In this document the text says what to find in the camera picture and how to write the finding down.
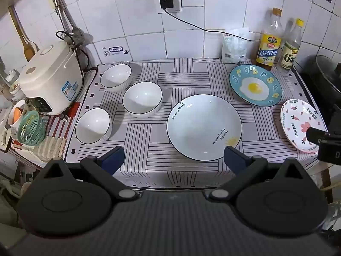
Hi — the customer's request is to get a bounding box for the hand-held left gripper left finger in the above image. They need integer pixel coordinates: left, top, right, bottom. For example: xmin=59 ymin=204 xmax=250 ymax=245
xmin=35 ymin=146 xmax=140 ymax=201

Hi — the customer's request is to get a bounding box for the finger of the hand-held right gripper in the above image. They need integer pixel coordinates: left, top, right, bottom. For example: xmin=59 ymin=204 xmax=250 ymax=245
xmin=306 ymin=127 xmax=330 ymax=146

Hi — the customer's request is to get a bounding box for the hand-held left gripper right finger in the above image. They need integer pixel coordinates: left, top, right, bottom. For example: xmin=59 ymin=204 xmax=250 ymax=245
xmin=206 ymin=146 xmax=311 ymax=202

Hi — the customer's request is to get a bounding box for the pink carrot print plate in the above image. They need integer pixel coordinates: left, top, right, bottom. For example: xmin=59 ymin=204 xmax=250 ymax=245
xmin=280 ymin=99 xmax=328 ymax=154

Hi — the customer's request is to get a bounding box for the large white plate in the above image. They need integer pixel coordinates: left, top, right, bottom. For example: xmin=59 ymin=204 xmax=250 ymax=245
xmin=166 ymin=94 xmax=243 ymax=162

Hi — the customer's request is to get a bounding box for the white ribbed bowl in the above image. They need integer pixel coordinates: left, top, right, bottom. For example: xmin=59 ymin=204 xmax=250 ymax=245
xmin=75 ymin=108 xmax=112 ymax=145
xmin=123 ymin=81 xmax=163 ymax=118
xmin=100 ymin=64 xmax=133 ymax=92

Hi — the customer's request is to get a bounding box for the blue fried egg plate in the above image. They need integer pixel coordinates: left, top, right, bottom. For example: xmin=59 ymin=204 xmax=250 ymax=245
xmin=229 ymin=64 xmax=283 ymax=108

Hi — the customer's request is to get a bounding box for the striped white tablecloth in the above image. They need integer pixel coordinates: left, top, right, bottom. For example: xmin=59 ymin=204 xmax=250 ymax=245
xmin=65 ymin=58 xmax=329 ymax=190

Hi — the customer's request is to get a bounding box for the black pot with lid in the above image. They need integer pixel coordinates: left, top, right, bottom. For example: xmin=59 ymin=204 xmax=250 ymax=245
xmin=316 ymin=55 xmax=341 ymax=94

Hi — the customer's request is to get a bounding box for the beige woven placemat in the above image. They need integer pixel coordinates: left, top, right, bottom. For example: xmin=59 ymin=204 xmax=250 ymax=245
xmin=23 ymin=136 xmax=68 ymax=164

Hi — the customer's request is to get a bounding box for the red striped mat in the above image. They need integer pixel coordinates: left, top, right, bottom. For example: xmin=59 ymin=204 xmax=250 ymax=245
xmin=12 ymin=102 xmax=84 ymax=150

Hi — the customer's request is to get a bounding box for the clear vinegar bottle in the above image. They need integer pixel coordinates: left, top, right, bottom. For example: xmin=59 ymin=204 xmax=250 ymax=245
xmin=276 ymin=19 xmax=305 ymax=74

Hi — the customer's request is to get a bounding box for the green plastic basket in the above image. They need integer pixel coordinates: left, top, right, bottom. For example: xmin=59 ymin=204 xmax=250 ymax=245
xmin=17 ymin=110 xmax=47 ymax=147

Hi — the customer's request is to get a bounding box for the white rice cooker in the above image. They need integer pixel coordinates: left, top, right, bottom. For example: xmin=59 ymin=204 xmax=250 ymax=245
xmin=18 ymin=41 xmax=85 ymax=117

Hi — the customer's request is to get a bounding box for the yellow label cooking wine bottle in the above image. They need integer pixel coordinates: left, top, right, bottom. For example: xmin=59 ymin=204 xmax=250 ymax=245
xmin=256 ymin=7 xmax=283 ymax=67

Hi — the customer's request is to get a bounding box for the white cup with orange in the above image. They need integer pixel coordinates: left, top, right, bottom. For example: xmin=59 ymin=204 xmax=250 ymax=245
xmin=7 ymin=100 xmax=29 ymax=140

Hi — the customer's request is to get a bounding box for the clear plastic salt bag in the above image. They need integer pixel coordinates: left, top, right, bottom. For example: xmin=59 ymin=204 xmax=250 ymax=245
xmin=221 ymin=28 xmax=250 ymax=64

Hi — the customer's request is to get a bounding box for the metal ladle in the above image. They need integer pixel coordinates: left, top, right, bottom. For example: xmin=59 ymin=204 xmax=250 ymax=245
xmin=52 ymin=0 xmax=84 ymax=44

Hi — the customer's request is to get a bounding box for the wooden spatula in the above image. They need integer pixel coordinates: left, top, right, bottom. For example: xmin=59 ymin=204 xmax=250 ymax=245
xmin=8 ymin=5 xmax=37 ymax=62

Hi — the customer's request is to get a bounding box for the black rice cooker cable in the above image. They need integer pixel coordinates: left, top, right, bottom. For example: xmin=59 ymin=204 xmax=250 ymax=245
xmin=55 ymin=31 xmax=90 ymax=73

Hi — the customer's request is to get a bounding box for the white wall sticker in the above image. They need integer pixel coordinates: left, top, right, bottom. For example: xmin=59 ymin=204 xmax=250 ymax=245
xmin=102 ymin=45 xmax=131 ymax=57

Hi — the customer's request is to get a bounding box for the black adapter cable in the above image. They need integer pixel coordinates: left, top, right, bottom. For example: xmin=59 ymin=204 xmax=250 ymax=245
xmin=163 ymin=7 xmax=261 ymax=42

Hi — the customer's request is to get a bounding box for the white wall socket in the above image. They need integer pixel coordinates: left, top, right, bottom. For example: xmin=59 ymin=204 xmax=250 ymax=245
xmin=157 ymin=0 xmax=183 ymax=14

